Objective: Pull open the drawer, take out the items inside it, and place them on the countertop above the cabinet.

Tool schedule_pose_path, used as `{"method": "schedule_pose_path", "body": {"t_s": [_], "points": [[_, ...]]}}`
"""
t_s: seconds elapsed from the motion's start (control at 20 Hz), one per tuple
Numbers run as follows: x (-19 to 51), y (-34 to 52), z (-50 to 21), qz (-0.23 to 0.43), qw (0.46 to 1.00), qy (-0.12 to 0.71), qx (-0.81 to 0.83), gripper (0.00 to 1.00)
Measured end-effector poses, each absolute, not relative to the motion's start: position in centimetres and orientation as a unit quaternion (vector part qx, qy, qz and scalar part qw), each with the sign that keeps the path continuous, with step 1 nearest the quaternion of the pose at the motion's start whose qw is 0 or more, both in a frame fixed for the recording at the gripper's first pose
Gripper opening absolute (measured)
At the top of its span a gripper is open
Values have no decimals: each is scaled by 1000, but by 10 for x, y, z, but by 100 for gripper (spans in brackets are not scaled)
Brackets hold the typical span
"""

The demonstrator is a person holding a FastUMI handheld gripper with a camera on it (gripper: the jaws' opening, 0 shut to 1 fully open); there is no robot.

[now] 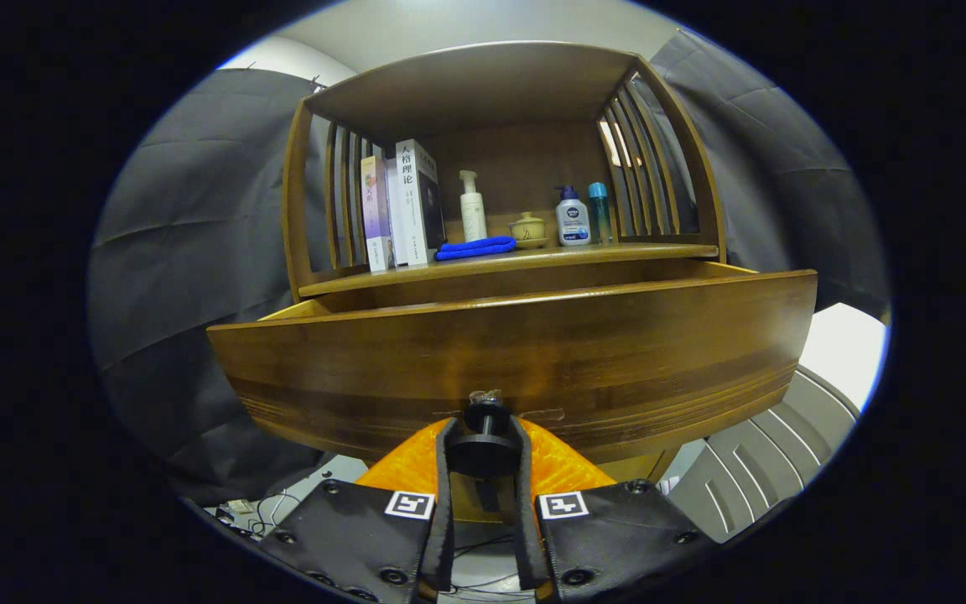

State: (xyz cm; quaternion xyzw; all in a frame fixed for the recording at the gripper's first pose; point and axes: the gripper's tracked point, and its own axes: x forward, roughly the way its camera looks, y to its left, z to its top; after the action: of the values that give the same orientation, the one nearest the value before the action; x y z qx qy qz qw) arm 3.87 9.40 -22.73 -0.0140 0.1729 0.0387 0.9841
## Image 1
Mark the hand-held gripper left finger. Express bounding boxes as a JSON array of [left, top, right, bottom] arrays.
[[269, 417, 460, 604]]

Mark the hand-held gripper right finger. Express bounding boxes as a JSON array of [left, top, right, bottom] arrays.
[[510, 415, 719, 604]]

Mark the black drawer knob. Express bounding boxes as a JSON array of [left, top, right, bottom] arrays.
[[447, 390, 523, 479]]

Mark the wooden drawer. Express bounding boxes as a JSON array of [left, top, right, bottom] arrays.
[[206, 258, 819, 466]]

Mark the wooden countertop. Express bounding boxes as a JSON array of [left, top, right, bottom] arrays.
[[299, 239, 720, 299]]

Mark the wooden cabinet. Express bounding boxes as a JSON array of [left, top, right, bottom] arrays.
[[282, 40, 727, 521]]

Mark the blue folded cloth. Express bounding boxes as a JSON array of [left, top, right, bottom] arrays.
[[434, 236, 517, 262]]

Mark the yellow lidded teacup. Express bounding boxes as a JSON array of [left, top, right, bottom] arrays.
[[509, 211, 549, 250]]

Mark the white bottle with blue cap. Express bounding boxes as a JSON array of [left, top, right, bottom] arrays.
[[556, 185, 592, 247]]

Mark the white pump bottle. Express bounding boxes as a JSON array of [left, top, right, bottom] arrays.
[[459, 170, 488, 243]]

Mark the thin white book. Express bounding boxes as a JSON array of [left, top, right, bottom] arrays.
[[385, 155, 410, 268]]

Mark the teal slim bottle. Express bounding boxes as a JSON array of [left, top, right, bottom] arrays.
[[588, 182, 614, 245]]

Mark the pink and purple book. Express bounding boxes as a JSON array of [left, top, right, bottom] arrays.
[[361, 154, 396, 273]]

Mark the white and black book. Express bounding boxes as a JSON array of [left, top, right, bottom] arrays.
[[395, 138, 448, 267]]

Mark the white plastic box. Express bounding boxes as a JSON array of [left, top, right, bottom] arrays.
[[667, 302, 891, 544]]

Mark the black backdrop cloth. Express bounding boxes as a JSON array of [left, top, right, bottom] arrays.
[[87, 29, 891, 504]]

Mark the black floor cable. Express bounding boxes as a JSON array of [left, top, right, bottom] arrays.
[[215, 491, 316, 539]]

